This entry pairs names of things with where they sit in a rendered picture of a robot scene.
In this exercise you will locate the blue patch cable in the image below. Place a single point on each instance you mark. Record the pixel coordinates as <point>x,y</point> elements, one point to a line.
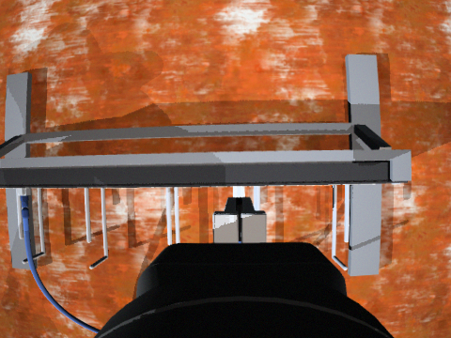
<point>25,214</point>

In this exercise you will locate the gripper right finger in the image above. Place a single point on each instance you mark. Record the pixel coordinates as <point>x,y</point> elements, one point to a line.
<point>253,223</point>

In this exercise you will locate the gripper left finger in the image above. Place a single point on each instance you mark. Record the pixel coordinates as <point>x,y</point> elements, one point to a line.
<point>226,226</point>

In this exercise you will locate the black patch panel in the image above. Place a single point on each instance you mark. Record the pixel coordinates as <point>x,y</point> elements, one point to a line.
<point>378,164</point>

